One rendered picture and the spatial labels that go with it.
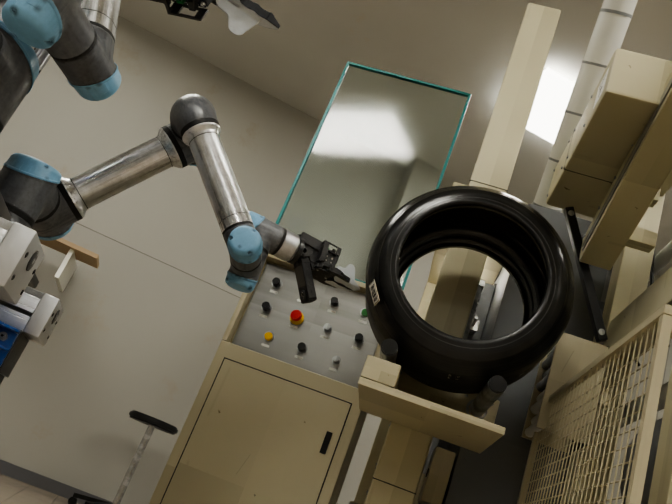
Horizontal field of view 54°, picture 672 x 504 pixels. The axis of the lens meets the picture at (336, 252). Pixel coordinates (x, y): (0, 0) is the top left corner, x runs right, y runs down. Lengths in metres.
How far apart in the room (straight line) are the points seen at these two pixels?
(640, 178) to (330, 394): 1.18
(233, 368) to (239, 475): 0.36
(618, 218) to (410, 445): 0.89
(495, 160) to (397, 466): 1.08
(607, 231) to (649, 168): 0.25
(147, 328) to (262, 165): 1.70
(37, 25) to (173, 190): 4.67
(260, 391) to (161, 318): 3.08
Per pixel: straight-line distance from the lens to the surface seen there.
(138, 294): 5.36
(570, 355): 2.08
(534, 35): 2.75
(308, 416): 2.28
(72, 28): 1.04
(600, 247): 2.13
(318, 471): 2.26
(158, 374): 5.28
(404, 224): 1.80
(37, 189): 1.60
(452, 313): 2.12
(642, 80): 1.88
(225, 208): 1.52
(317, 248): 1.71
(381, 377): 1.67
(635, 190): 1.98
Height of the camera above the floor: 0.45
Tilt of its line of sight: 21 degrees up
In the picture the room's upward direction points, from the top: 22 degrees clockwise
